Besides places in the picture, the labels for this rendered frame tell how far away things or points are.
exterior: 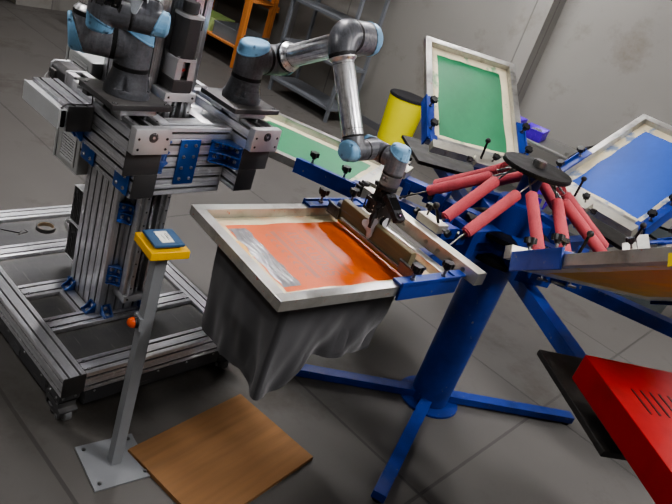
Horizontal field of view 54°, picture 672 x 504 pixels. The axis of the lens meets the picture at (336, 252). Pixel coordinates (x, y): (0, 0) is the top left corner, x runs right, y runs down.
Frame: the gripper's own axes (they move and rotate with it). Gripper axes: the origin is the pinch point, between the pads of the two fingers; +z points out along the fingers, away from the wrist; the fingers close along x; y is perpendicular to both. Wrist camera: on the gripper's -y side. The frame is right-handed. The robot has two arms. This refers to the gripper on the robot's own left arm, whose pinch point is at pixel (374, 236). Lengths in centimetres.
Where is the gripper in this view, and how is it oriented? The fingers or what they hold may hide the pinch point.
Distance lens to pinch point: 243.3
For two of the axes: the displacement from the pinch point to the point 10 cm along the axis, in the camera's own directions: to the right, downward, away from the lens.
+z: -3.0, 8.6, 4.2
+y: -5.8, -5.1, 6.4
